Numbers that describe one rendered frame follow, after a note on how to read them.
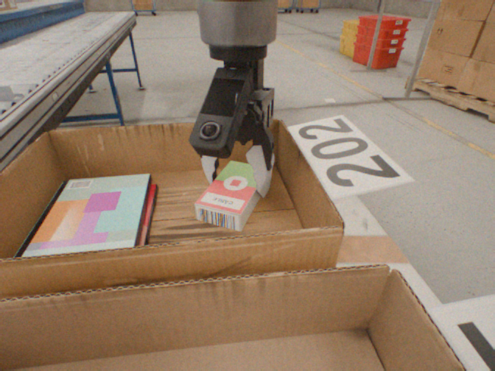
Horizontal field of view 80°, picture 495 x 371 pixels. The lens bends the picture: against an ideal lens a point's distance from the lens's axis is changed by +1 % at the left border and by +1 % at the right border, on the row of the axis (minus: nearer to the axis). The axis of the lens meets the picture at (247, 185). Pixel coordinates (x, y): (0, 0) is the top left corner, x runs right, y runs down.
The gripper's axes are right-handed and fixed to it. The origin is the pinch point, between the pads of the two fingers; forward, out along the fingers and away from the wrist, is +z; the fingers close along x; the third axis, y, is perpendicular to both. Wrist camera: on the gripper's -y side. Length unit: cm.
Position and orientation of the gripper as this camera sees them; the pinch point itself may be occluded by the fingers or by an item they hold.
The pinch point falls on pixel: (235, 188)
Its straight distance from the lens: 45.5
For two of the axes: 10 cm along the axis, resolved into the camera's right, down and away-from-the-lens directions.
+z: 0.0, 8.2, 5.7
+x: -9.4, -2.0, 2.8
